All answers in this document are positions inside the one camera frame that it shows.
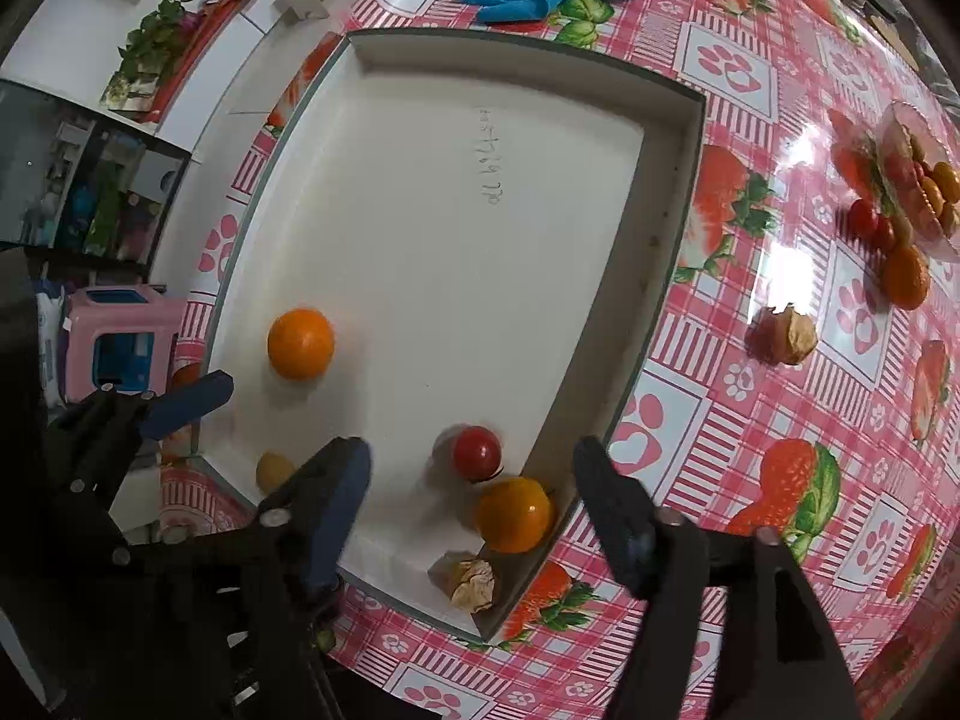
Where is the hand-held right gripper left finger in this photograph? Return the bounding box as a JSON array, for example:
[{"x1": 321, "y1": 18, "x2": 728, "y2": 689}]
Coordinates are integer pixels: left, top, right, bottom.
[{"x1": 112, "y1": 435, "x2": 376, "y2": 720}]

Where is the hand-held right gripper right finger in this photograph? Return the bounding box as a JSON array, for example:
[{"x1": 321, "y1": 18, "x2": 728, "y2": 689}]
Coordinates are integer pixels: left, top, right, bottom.
[{"x1": 574, "y1": 435, "x2": 863, "y2": 720}]

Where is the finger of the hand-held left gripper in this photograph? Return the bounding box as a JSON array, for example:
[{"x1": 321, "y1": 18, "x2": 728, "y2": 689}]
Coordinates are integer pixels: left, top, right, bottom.
[{"x1": 45, "y1": 369, "x2": 235, "y2": 511}]

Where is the orange mandarin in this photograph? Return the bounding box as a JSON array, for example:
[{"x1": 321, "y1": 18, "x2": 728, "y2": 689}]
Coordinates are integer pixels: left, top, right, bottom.
[
  {"x1": 880, "y1": 242, "x2": 932, "y2": 312},
  {"x1": 267, "y1": 307, "x2": 336, "y2": 382},
  {"x1": 477, "y1": 475, "x2": 557, "y2": 554}
]

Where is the husked physalis fruit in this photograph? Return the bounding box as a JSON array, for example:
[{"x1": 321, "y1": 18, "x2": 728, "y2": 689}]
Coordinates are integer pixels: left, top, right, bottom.
[
  {"x1": 748, "y1": 304, "x2": 820, "y2": 367},
  {"x1": 429, "y1": 551, "x2": 497, "y2": 612}
]

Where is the white shallow tray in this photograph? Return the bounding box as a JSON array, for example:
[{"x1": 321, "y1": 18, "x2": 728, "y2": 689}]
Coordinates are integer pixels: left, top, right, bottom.
[{"x1": 191, "y1": 26, "x2": 706, "y2": 646}]

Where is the clear glass bowl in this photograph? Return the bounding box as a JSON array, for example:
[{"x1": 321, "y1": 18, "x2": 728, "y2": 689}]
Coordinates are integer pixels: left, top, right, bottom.
[{"x1": 877, "y1": 99, "x2": 960, "y2": 263}]

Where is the small yellow physalis berry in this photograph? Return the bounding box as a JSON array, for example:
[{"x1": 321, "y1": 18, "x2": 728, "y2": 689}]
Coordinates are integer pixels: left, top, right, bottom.
[{"x1": 255, "y1": 452, "x2": 297, "y2": 496}]

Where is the pink plastic stool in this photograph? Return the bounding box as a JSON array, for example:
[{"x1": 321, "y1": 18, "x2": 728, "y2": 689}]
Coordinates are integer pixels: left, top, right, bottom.
[{"x1": 58, "y1": 285, "x2": 188, "y2": 406}]

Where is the pink strawberry print tablecloth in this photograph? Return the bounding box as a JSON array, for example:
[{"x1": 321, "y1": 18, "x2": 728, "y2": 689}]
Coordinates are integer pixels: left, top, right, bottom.
[{"x1": 150, "y1": 0, "x2": 960, "y2": 720}]

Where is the dark glass cabinet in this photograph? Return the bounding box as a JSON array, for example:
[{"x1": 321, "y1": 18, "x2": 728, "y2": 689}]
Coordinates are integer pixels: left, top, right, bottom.
[{"x1": 0, "y1": 79, "x2": 192, "y2": 271}]

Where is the green potted plant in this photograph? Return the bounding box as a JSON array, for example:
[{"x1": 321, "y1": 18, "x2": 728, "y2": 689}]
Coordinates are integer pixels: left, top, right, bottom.
[{"x1": 101, "y1": 0, "x2": 203, "y2": 113}]

